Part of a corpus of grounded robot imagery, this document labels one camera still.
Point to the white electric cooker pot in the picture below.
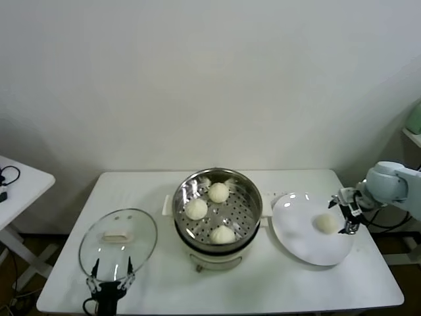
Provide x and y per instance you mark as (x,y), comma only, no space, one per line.
(213,261)

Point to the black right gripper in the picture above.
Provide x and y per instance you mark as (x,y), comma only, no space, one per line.
(353,210)

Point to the glass pot lid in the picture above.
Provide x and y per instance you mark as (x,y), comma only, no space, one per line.
(95,230)

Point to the small black device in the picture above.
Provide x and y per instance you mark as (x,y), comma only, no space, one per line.
(3,196)

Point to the pale green appliance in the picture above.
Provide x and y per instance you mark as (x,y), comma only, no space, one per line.
(414,118)

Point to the stainless steel steamer basket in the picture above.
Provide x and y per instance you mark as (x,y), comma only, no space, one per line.
(245,210)

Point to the white round plate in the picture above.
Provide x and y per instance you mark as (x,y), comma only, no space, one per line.
(296,230)

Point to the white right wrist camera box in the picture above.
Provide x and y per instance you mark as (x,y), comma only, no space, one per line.
(347,195)

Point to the white shelf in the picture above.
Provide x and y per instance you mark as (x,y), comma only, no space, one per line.
(413,136)

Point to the white folding side table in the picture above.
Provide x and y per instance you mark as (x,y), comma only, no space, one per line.
(29,184)

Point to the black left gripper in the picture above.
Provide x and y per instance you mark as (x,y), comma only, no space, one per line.
(108,296)

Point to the white steamed baozi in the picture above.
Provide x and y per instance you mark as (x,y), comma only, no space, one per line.
(325,224)
(222,235)
(218,192)
(196,209)

